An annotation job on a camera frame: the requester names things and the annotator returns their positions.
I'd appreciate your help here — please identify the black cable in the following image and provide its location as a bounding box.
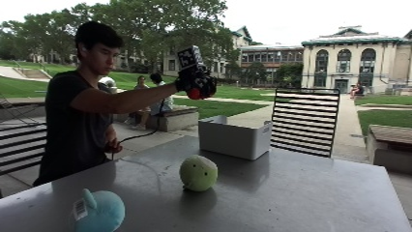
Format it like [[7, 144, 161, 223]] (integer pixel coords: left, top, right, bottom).
[[110, 98, 169, 161]]

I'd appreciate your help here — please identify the green round soft toy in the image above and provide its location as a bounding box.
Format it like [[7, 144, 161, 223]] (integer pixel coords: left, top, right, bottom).
[[178, 155, 219, 193]]

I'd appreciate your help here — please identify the black slatted metal chair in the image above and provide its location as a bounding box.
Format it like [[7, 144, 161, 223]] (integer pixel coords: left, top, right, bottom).
[[270, 87, 342, 159], [0, 122, 49, 198]]

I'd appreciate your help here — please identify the stone bench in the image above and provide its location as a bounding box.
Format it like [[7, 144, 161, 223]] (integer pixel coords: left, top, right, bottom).
[[147, 105, 201, 132], [366, 124, 412, 175]]

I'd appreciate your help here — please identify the white storage box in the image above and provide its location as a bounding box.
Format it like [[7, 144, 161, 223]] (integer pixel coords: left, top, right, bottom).
[[198, 115, 275, 161]]

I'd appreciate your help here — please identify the beige arched-window building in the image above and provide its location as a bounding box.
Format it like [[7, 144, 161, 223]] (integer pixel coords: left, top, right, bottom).
[[301, 25, 412, 95]]

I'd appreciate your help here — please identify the white tag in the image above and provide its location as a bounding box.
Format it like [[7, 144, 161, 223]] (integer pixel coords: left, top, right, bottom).
[[73, 198, 90, 222]]

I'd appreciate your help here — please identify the red round soft toy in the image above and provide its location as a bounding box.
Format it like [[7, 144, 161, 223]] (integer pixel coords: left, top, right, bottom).
[[187, 87, 209, 101]]

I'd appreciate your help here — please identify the white marker cube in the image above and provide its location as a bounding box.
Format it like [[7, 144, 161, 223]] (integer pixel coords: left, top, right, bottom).
[[177, 44, 207, 72]]

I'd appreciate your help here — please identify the light blue soft toy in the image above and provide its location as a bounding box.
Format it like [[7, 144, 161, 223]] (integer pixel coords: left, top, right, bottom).
[[70, 188, 127, 232]]

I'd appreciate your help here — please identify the the person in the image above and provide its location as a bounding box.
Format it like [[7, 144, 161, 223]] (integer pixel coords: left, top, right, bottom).
[[33, 20, 218, 188]]

